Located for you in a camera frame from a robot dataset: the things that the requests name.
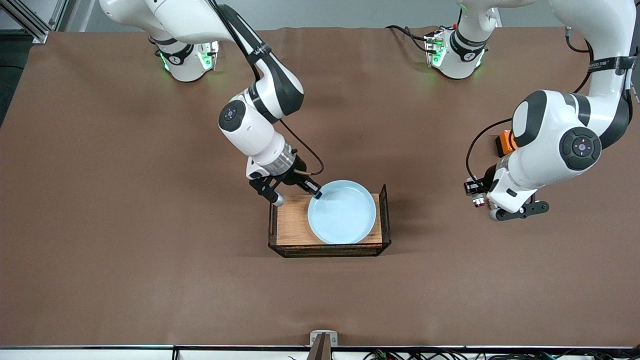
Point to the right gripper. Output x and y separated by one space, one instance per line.
297 170

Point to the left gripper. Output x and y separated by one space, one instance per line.
488 180

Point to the red push button switch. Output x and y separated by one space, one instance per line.
479 202

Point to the light blue round plate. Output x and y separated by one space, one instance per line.
345 215

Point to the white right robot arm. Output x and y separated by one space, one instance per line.
250 135

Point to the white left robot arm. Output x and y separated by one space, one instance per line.
550 135

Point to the orange block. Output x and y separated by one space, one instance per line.
505 142

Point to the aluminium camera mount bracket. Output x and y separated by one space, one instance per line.
322 345

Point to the aluminium frame profile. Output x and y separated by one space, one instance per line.
30 25

